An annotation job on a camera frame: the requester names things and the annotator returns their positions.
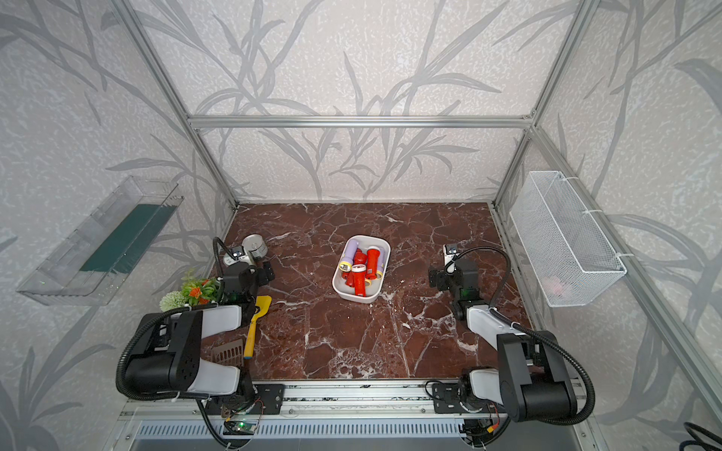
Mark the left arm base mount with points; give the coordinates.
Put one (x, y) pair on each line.
(263, 399)

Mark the white wire mesh basket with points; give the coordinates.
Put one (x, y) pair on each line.
(562, 238)

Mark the silver round tin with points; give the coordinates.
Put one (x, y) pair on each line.
(255, 246)

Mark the yellow toy shovel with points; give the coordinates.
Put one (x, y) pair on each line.
(262, 307)

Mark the artificial flower plant pot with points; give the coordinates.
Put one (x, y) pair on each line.
(194, 291)

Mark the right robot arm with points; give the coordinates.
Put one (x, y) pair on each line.
(530, 381)

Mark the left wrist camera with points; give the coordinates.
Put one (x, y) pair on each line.
(240, 254)

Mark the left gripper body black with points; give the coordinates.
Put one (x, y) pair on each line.
(258, 279)

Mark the purple flashlight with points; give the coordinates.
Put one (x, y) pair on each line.
(381, 263)
(346, 261)

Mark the clear acrylic wall shelf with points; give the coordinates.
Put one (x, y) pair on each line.
(89, 267)

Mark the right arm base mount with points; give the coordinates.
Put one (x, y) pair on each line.
(451, 399)

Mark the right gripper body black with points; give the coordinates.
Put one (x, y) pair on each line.
(446, 282)

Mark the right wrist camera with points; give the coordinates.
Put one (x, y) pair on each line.
(450, 252)

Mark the pink object in basket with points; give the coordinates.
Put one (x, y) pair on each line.
(556, 288)

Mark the white plastic storage box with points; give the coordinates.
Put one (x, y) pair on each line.
(373, 287)

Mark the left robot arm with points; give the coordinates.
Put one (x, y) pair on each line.
(163, 358)

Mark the brown plastic comb grid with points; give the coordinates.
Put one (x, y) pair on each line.
(229, 354)

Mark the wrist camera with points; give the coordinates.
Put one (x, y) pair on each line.
(240, 254)
(450, 252)

